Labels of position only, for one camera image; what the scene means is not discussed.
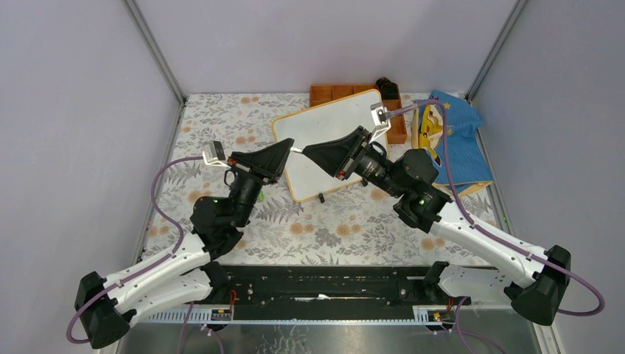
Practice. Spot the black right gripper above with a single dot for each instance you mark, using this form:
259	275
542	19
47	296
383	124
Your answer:
341	157

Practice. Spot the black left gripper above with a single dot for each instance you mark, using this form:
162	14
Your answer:
267	164

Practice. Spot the yellow framed whiteboard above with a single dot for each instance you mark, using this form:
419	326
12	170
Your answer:
322	123

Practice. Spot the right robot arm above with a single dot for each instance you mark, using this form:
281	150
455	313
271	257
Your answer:
529	278

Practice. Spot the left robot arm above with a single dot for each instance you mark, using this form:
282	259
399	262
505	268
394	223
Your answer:
217	224

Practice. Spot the metal whiteboard stand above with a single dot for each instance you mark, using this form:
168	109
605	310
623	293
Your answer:
321	197

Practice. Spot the floral table mat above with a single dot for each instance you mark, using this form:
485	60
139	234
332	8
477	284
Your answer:
355	226

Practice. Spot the black object in tray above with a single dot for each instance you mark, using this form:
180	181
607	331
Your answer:
388	89

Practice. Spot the blue yellow cartoon bag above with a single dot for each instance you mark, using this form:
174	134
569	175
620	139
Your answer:
448	133

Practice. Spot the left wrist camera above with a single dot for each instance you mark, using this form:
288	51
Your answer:
214	155

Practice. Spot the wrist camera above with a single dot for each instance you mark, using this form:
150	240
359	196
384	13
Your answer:
214	155
381	121

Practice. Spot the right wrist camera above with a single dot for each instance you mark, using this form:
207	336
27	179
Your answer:
381	121

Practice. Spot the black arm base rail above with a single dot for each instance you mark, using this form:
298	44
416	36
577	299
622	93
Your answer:
328	293

